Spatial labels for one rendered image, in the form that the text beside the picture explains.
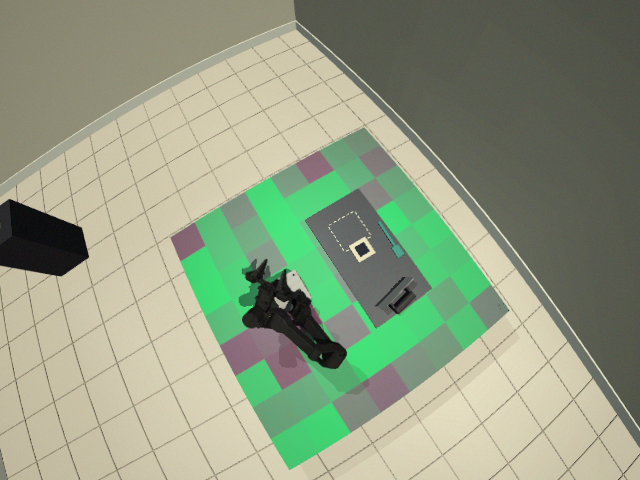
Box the beige square tile with dark centre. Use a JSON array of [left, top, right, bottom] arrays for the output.
[[349, 237, 375, 263]]

